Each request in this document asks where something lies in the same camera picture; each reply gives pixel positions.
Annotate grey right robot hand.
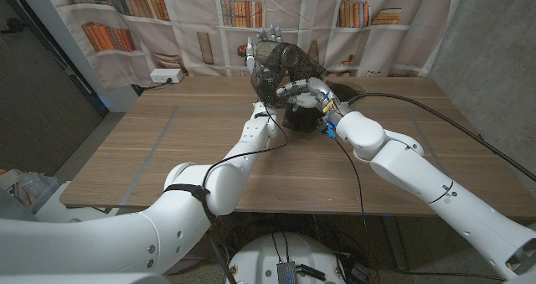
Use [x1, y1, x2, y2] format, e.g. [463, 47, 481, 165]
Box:
[276, 77, 353, 127]

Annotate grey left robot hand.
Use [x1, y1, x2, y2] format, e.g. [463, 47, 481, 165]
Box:
[245, 23, 285, 75]

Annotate black mesh netting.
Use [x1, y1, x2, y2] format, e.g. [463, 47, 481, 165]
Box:
[250, 39, 365, 133]

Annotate printed bookshelf backdrop curtain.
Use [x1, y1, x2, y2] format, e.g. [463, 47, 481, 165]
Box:
[39, 0, 466, 91]

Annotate white power strip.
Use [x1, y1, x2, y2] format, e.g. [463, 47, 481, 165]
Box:
[149, 68, 184, 85]

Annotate grey table leg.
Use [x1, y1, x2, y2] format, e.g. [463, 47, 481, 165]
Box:
[383, 215, 410, 271]

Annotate white robot torso base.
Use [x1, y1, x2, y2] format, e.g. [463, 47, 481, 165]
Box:
[225, 232, 348, 284]

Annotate grey finned module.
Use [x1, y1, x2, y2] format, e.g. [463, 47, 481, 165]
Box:
[276, 261, 298, 284]

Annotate dark door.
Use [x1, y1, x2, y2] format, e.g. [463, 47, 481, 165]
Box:
[0, 0, 111, 177]

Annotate clear plastic container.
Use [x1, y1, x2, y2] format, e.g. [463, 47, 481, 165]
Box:
[18, 171, 59, 209]

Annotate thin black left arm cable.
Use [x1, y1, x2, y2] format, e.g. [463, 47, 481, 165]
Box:
[203, 103, 289, 188]

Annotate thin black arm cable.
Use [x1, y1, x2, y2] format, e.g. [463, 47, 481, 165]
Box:
[334, 139, 370, 235]
[203, 103, 289, 188]

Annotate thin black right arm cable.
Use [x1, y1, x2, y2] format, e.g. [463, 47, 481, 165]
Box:
[334, 139, 370, 235]

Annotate black power strip cord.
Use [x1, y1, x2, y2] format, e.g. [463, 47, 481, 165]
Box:
[131, 77, 173, 96]

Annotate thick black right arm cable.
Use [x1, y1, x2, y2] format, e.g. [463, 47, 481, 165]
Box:
[347, 92, 536, 183]

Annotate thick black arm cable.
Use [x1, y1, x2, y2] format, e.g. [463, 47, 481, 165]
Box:
[347, 92, 536, 183]
[207, 233, 228, 284]

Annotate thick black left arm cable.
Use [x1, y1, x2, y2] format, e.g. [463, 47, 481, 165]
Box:
[207, 233, 228, 284]

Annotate black door handle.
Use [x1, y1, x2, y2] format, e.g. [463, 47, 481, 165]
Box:
[0, 18, 27, 35]

